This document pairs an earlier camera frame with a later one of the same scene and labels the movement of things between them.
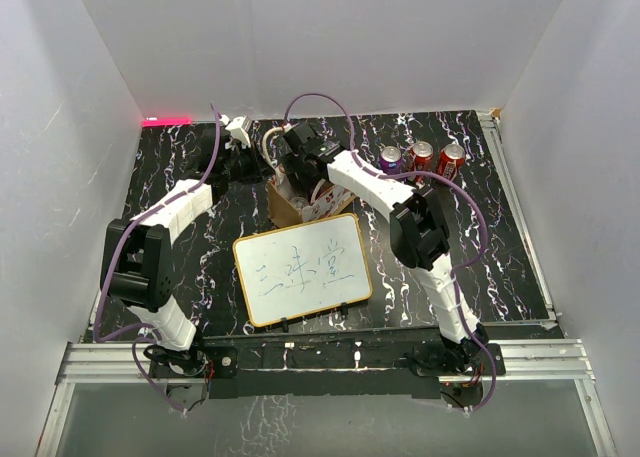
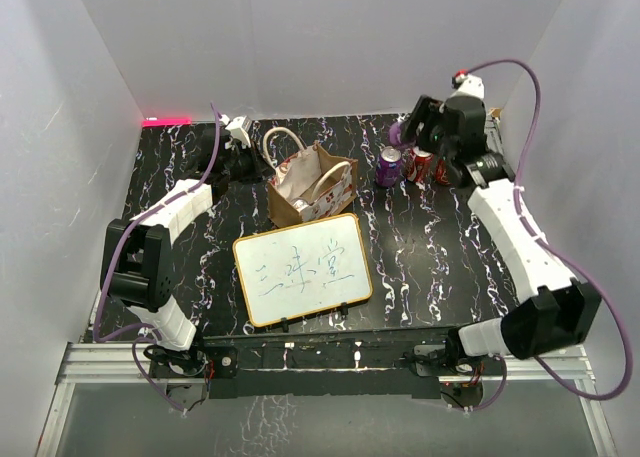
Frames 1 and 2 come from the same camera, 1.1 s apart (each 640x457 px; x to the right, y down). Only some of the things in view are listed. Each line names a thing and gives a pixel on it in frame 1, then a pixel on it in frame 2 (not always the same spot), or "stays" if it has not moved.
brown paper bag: (286, 210) stays
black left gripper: (260, 172) stays
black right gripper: (293, 165) → (427, 113)
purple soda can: (299, 202) stays
